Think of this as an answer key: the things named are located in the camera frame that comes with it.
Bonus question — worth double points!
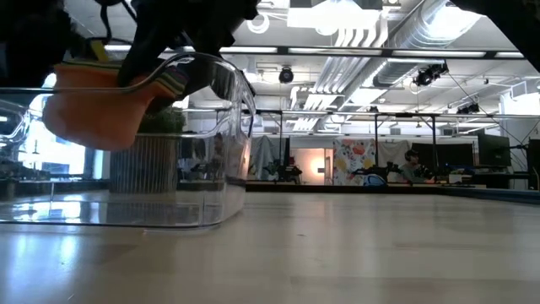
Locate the clear plastic basket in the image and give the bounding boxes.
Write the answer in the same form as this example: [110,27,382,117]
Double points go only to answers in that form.
[0,51,259,232]

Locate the black ceiling track lights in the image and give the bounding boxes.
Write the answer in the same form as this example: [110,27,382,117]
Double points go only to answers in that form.
[412,61,451,89]

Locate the background metal rig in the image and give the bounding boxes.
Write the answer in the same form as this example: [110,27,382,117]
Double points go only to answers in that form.
[252,108,442,184]

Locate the floral banner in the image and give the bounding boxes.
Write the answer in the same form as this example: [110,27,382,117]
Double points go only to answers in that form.
[332,138,378,187]

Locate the person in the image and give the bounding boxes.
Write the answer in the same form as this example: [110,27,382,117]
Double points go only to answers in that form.
[397,148,429,184]

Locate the long ceiling light strip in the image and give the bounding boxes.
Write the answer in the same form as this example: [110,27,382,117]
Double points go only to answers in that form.
[103,43,540,60]

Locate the yellow gripper tag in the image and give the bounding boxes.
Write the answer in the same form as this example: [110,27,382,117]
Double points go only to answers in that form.
[89,38,111,64]

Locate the silver ceiling duct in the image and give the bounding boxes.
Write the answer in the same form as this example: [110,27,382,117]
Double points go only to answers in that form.
[370,0,484,90]

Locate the white hanging cloth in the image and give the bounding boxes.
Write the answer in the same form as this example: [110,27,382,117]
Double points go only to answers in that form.
[248,134,289,181]

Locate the black computer monitor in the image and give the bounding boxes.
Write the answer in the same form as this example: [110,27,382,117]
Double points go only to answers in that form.
[477,133,513,169]

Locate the wide black screen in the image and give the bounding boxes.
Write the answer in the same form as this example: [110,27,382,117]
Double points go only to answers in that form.
[417,142,476,168]

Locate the green plant in ribbed pot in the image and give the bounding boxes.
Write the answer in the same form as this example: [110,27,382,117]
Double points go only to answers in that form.
[110,106,187,195]

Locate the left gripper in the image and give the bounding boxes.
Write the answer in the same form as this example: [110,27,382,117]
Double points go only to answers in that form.
[117,0,260,98]

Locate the black ceiling spotlight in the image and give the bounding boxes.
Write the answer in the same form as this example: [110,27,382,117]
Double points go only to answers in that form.
[278,65,296,85]

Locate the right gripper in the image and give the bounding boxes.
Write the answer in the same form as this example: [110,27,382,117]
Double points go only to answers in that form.
[448,0,540,73]

